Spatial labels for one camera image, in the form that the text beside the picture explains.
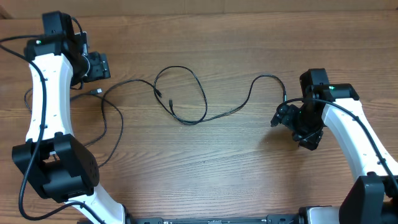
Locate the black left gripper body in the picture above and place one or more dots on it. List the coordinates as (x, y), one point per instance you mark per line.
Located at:
(92, 68)

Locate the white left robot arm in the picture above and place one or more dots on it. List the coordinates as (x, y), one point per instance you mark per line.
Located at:
(52, 160)

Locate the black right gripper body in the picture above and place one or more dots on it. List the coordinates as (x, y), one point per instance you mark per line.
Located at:
(306, 126)

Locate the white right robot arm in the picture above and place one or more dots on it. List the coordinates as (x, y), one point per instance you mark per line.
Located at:
(373, 197)

